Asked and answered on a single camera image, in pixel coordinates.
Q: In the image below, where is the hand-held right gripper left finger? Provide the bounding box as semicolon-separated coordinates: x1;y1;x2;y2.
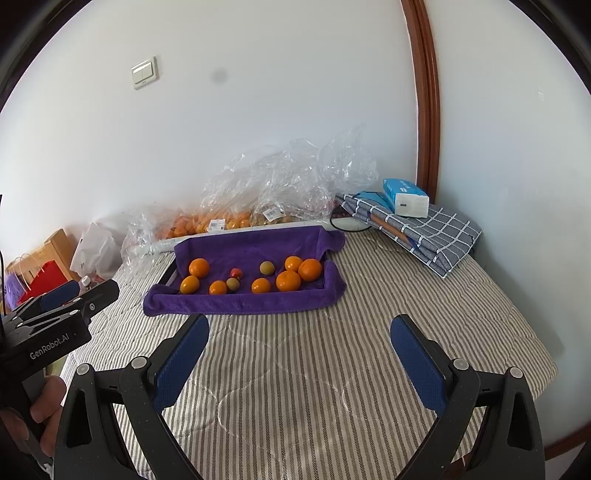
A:
54;313;211;480

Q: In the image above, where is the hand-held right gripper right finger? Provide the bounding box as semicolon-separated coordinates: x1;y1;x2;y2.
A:
390;314;546;480

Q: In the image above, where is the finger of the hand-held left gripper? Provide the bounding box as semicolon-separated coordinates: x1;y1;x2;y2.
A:
18;279;81;320
7;278;120;335

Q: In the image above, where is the purple towel lined tray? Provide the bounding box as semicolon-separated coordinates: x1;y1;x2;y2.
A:
143;225;348;317

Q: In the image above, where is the large orange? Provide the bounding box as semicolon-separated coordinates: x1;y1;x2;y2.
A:
276;270;302;293
298;258;323;282

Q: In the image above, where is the clear bag of brown fruits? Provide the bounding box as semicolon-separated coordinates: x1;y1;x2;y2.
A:
252;203;305;227

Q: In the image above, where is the person's left hand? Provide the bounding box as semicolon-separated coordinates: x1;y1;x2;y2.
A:
28;376;68;459

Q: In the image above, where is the red paper bag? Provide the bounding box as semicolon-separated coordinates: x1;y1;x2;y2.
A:
18;261;77;305

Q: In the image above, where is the white plastic bag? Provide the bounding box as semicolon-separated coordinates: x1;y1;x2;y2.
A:
69;222;123;282

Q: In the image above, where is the purple fluffy item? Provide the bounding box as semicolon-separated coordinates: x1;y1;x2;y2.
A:
2;272;26;306

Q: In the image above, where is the cardboard box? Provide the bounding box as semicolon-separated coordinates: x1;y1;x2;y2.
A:
30;229;81;282

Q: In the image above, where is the crumpled clear plastic bag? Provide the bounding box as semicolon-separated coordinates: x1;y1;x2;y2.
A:
121;210;176;268

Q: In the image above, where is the striped bed quilt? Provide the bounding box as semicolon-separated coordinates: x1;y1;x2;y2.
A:
58;228;559;480

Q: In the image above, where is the clear bag of small oranges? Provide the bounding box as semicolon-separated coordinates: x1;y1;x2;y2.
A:
159;208;252;241

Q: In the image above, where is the grey checked folded cloth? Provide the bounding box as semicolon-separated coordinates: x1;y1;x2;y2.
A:
335;190;483;281

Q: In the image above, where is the brown pen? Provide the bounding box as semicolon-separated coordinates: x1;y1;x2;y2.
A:
369;213;419;250

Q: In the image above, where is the blue white tissue pack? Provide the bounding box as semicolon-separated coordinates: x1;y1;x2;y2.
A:
382;178;430;217

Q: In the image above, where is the large clear plastic bag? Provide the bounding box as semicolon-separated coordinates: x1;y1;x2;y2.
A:
201;124;379;227

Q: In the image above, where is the black cable loop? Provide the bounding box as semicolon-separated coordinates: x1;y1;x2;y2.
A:
330;215;370;234

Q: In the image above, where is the white wall switch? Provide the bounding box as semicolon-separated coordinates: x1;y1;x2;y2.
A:
130;55;159;90

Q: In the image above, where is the brown wooden door frame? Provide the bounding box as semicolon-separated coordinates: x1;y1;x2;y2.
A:
401;0;440;204

